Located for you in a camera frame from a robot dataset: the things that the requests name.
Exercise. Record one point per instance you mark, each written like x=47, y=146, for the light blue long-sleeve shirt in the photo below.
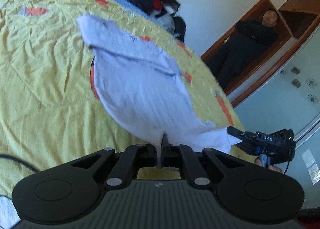
x=140, y=87

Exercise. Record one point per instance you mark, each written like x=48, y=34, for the right hand holding gripper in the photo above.
x=270, y=167

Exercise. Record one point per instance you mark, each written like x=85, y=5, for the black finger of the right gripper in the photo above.
x=237, y=135

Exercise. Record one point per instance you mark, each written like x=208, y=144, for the black bag by wall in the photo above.
x=180, y=28

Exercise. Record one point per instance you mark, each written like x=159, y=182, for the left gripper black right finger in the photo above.
x=183, y=158

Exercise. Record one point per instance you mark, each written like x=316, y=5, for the yellow cartoon bedspread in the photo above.
x=49, y=113

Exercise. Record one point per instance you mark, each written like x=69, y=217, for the person in black clothes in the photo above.
x=251, y=40

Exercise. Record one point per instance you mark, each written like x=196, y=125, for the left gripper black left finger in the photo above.
x=129, y=163

